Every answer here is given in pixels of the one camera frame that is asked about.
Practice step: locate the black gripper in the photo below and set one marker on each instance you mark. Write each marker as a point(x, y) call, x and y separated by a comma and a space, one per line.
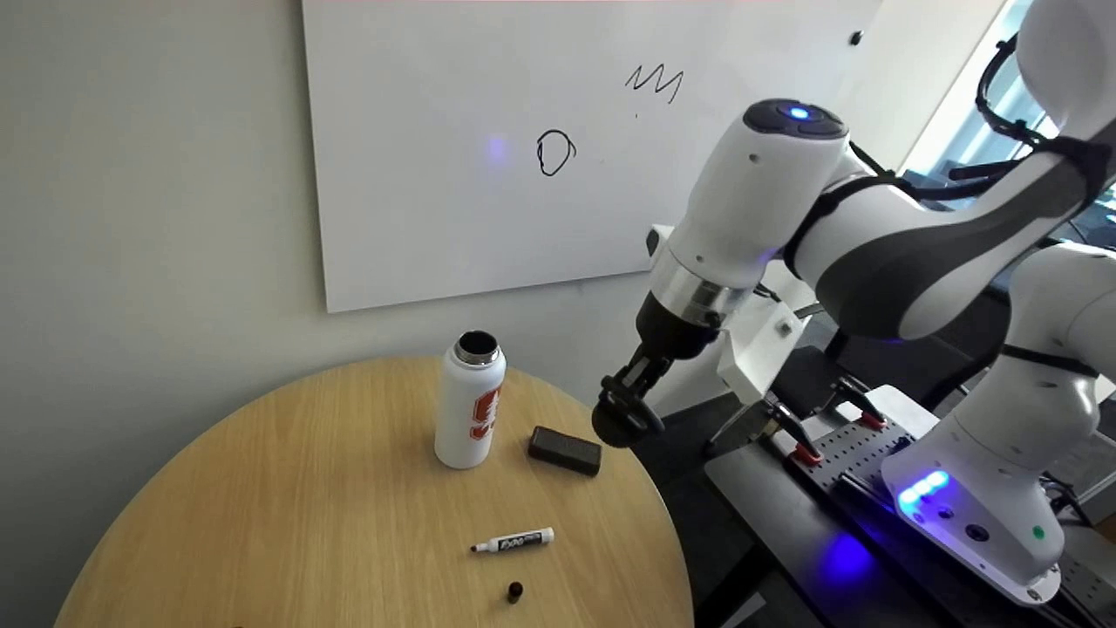
point(661, 342)

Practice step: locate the black bottle lid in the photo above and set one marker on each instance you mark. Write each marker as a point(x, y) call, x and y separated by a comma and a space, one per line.
point(621, 420)

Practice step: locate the black whiteboard eraser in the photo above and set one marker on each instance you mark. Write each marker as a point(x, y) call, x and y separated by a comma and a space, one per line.
point(568, 452)

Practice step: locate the white water bottle red logo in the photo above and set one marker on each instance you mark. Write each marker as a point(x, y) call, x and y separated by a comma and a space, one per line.
point(472, 386)

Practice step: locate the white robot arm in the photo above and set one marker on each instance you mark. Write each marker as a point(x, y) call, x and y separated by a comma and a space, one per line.
point(787, 187)

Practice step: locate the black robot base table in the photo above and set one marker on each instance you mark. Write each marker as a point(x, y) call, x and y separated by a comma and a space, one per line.
point(845, 553)

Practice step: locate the white dry erase marker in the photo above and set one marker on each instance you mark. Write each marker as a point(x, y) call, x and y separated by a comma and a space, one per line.
point(513, 542)

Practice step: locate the small black marker cap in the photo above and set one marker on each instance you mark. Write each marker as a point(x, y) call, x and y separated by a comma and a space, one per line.
point(513, 591)

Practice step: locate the round wooden table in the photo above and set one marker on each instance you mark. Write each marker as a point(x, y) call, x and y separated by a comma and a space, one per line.
point(322, 508)

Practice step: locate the wall whiteboard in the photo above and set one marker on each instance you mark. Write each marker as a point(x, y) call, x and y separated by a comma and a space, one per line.
point(501, 143)

